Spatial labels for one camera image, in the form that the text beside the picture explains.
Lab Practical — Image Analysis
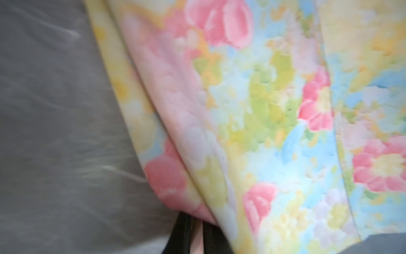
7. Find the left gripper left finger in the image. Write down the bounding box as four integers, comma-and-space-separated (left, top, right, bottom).
162, 212, 192, 254

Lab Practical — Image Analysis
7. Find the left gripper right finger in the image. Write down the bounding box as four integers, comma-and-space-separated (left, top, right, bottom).
203, 222, 233, 254

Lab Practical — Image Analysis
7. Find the pastel floral skirt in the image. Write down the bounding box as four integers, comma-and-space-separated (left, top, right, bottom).
85, 1, 406, 254

